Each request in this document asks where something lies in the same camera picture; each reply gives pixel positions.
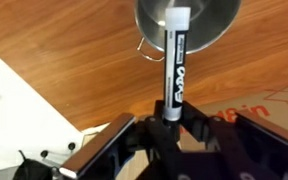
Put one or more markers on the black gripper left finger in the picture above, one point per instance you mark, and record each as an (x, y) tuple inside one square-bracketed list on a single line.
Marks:
[(100, 143)]

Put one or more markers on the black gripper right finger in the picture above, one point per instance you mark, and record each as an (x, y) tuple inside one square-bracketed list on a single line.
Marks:
[(267, 136)]

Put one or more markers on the black white dry-erase marker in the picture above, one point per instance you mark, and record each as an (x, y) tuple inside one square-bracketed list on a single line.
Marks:
[(174, 66)]

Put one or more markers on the small steel pot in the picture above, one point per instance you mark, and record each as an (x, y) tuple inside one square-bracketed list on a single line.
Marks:
[(210, 20)]

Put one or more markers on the flattened cardboard box panel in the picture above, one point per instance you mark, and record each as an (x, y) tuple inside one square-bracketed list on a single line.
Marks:
[(250, 103)]

